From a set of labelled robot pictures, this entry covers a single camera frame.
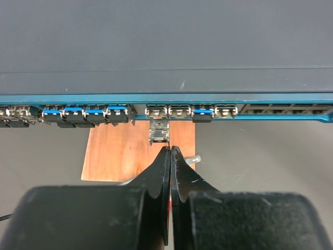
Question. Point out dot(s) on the silver SFP module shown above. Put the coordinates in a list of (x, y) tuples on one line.
[(159, 131)]

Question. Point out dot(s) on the wooden board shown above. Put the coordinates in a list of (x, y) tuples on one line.
[(117, 154)]

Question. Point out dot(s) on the teal network switch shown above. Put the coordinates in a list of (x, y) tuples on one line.
[(79, 64)]

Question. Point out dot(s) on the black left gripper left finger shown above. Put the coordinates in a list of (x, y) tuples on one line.
[(130, 216)]

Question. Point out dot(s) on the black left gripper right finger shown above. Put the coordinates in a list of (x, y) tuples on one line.
[(206, 218)]

